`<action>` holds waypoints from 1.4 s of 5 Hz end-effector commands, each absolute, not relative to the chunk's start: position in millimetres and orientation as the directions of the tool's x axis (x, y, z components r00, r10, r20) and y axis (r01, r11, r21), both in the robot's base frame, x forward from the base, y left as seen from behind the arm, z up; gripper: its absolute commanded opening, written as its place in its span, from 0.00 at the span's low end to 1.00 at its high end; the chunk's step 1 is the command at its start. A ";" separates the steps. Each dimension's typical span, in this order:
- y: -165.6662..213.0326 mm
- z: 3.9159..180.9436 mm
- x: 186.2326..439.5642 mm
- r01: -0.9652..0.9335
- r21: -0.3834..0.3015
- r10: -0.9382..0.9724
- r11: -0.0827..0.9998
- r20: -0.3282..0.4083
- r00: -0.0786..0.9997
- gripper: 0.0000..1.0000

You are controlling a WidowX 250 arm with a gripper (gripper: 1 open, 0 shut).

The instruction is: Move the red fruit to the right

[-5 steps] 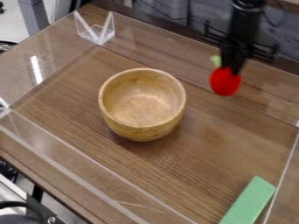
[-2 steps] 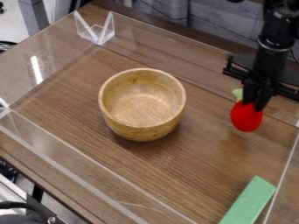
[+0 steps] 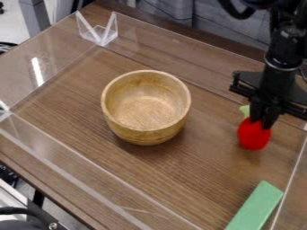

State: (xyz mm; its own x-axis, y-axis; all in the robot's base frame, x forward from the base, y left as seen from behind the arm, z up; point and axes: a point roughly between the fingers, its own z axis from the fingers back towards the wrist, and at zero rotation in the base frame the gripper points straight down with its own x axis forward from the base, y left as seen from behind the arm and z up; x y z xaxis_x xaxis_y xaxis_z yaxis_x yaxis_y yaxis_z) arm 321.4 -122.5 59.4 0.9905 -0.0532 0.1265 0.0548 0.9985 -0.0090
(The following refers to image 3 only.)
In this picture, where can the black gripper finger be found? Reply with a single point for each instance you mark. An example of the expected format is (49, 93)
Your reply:
(257, 109)
(270, 117)

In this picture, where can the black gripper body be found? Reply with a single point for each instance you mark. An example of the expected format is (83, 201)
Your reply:
(274, 86)

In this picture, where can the red felt strawberry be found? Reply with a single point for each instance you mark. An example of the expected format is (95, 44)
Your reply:
(253, 136)

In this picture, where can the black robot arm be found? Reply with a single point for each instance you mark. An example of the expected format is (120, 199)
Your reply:
(288, 47)

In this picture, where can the wooden bowl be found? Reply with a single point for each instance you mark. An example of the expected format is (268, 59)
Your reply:
(146, 105)

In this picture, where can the green rectangular block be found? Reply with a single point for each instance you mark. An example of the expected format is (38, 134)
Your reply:
(257, 208)

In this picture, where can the clear acrylic corner bracket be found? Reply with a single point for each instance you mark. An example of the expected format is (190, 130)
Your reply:
(98, 34)

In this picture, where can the clear acrylic tray wall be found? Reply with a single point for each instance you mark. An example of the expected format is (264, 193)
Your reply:
(130, 187)

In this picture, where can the grey post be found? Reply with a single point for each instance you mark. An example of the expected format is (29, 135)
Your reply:
(35, 14)

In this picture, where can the black metal clamp bracket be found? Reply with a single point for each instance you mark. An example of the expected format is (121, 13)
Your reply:
(47, 217)

